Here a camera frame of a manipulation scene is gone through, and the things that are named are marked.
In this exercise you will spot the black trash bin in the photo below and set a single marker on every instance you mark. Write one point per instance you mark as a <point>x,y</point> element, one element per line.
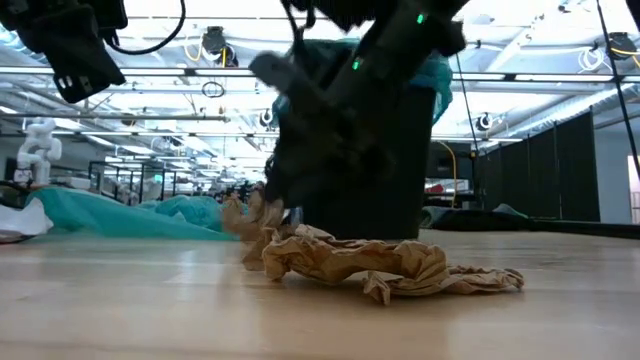
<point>405,180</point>

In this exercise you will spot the brown paper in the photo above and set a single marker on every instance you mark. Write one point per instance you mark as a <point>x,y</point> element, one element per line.
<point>350,260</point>

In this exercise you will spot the blue plastic bin liner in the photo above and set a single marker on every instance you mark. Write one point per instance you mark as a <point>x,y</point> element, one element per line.
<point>437,75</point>

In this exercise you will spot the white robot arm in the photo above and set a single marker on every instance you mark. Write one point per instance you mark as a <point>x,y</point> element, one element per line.
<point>37,150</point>

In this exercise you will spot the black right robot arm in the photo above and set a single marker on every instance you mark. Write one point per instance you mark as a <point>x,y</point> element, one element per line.
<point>400,40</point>

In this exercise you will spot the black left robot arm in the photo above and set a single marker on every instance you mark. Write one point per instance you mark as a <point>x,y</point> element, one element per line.
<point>20,15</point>

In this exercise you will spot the teal spare plastic bag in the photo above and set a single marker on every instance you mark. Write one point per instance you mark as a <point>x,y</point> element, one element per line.
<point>125,215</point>

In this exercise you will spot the black monitor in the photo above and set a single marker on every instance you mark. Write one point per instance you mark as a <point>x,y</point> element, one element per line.
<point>450,160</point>

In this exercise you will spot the thin black pole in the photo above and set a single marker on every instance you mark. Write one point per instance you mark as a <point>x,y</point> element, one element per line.
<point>620,95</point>
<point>466,100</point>

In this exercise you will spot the round black white fixture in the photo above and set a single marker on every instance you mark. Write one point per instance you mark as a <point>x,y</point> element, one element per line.
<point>484,122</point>

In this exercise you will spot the green black cloth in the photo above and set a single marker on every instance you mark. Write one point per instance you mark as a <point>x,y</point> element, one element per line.
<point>475,220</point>

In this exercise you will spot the white crumpled paper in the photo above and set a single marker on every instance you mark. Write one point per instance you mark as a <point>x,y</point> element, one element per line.
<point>22,222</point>

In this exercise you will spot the black partition panels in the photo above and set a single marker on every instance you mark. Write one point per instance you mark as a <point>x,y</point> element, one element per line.
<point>545,170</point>

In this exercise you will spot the black rack frame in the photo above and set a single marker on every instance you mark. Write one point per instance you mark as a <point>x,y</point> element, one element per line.
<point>120,167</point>

